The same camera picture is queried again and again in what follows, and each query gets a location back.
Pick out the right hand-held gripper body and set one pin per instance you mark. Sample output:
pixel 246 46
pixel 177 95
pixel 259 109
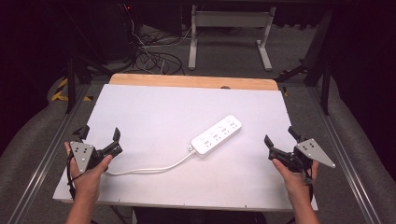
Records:
pixel 306 152

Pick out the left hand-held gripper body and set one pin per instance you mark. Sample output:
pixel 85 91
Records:
pixel 82 155

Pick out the white power strip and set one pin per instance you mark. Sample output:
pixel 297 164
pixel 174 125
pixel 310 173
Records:
pixel 216 135

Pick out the person's left hand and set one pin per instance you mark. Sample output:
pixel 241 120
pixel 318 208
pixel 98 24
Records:
pixel 87 180

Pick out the person's right hand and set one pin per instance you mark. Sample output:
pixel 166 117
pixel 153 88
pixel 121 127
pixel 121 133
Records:
pixel 294 180

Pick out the yellow black hazard tape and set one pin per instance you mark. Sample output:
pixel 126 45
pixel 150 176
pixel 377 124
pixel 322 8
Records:
pixel 59 93

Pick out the black metal stand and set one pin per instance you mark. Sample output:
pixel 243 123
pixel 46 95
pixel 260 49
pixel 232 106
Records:
pixel 320 62
pixel 73 77

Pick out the white board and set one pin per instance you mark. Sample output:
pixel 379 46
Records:
pixel 174 112

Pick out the wooden table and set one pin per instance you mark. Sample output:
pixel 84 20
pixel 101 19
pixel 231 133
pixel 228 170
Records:
pixel 186 81

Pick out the person's dark clothing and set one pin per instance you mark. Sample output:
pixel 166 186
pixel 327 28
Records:
pixel 199 216

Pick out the black equipment box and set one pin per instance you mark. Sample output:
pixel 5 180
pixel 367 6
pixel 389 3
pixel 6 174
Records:
pixel 120 31

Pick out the metal floor rail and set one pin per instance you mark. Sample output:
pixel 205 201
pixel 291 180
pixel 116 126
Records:
pixel 46 155
pixel 342 155

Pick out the white metal desk frame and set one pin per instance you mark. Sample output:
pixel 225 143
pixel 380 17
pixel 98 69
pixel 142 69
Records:
pixel 230 20

